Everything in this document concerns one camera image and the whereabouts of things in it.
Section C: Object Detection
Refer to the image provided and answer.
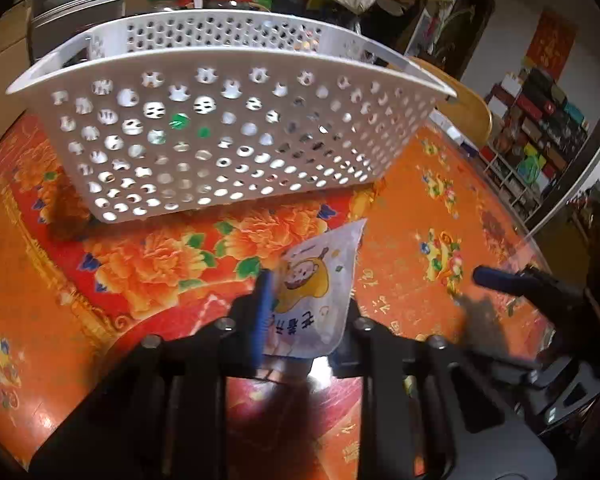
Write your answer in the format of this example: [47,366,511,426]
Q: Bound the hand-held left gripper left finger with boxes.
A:
[27,270,277,480]

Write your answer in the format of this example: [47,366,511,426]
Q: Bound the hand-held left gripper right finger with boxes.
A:
[329,302,508,480]

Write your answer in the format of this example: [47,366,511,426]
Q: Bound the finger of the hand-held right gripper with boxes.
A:
[472,265,583,311]

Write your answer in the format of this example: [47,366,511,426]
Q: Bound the white cartoon printed pouch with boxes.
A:
[262,218,369,362]

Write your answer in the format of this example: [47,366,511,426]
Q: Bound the green plastic bag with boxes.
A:
[169,113,212,139]

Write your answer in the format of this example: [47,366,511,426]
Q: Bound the white perforated plastic basket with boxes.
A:
[6,10,458,224]

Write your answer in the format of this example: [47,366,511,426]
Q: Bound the shelf of colourful boxes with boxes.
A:
[479,66,594,222]

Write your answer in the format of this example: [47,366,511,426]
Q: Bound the wooden chair back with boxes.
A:
[387,57,494,147]

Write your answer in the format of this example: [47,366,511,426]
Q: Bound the grey plastic drawer tower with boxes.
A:
[29,0,132,57]

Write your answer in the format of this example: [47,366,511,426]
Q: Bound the open cardboard box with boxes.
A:
[0,6,34,112]

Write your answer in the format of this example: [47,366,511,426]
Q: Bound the red wall hanging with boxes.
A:
[524,9,579,82]

